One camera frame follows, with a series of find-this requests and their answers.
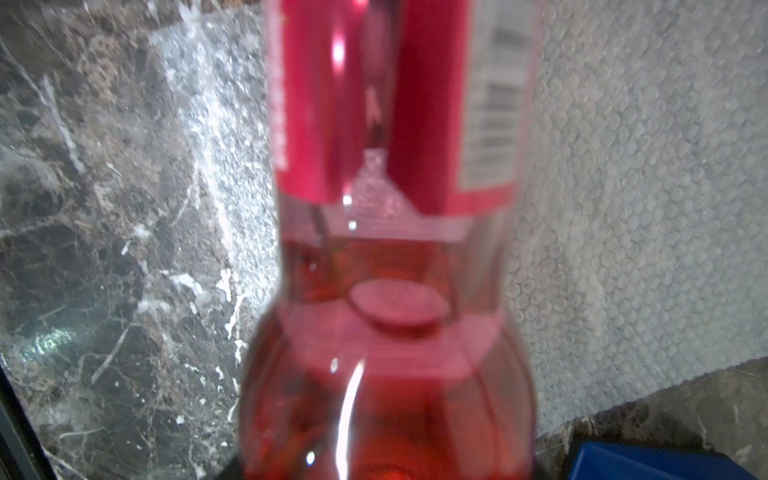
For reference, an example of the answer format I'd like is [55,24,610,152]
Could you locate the blue tape dispenser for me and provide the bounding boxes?
[563,441,756,480]

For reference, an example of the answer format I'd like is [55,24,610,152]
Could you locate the pink wine bottle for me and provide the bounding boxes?
[239,1,540,479]

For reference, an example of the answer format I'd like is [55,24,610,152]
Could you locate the bubble wrap sheet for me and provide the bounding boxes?
[149,1,767,434]

